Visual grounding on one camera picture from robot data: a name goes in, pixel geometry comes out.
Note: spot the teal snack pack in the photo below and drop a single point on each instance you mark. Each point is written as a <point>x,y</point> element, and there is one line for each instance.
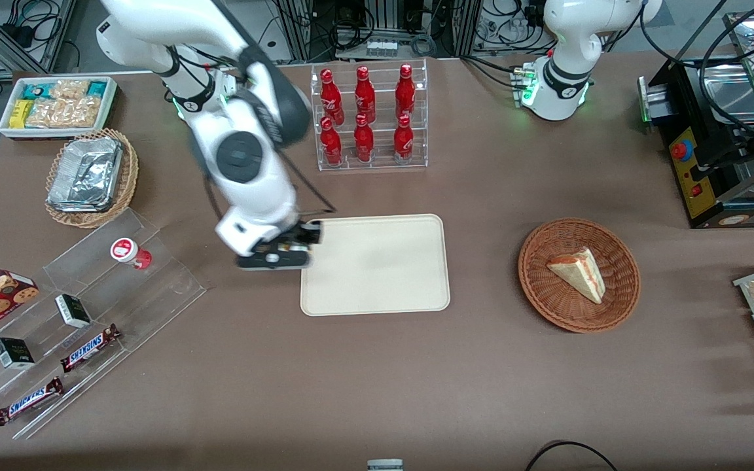
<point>97,89</point>
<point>36,91</point>

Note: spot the white power strip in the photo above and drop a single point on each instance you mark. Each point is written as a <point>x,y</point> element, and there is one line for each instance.
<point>381,47</point>

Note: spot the small grey white device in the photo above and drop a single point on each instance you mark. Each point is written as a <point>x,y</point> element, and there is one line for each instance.
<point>385,465</point>

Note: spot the brown Snickers bar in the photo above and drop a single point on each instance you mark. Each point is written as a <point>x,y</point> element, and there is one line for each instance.
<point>90,347</point>
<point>29,401</point>

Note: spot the red cola bottle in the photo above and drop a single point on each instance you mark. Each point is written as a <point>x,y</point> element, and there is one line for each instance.
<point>330,144</point>
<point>364,140</point>
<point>403,140</point>
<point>364,97</point>
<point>332,98</point>
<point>405,93</point>

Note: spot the clear acrylic tiered stand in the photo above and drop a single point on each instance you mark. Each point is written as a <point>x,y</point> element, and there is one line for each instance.
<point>154,294</point>

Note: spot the clear acrylic bottle rack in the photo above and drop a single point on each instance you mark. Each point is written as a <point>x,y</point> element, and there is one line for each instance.
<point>383,163</point>

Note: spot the clear bag of crackers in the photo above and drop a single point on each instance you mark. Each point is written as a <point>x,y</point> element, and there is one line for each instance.
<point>66,112</point>
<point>69,88</point>

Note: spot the beige plastic tray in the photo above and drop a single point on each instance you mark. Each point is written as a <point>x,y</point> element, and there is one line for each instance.
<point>383,265</point>

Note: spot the red gum bottle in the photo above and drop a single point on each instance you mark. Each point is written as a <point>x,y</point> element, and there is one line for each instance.
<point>129,252</point>

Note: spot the black machine with red button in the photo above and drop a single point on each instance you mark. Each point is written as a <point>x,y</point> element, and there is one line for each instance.
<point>694,176</point>

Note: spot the brown round wicker basket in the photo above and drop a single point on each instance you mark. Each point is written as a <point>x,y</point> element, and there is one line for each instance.
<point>547,301</point>

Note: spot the white snack bin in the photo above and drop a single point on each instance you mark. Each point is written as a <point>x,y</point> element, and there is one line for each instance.
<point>112,108</point>

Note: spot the wrapped triangle sandwich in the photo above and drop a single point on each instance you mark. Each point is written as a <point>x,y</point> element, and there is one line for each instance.
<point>580,273</point>

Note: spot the silver foil tray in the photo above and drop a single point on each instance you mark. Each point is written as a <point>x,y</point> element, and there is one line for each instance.
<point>86,173</point>

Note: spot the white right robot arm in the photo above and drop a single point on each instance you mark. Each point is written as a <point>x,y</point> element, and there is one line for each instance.
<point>246,157</point>

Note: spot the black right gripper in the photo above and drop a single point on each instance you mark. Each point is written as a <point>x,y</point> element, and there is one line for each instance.
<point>299,235</point>

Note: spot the light tan wicker basket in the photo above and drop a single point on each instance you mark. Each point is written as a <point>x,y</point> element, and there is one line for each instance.
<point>129,173</point>

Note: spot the small black box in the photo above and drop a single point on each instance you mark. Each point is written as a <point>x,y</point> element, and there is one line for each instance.
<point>14,353</point>
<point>73,311</point>

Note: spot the yellow snack pack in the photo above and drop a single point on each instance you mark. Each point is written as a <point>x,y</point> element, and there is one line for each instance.
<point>20,114</point>

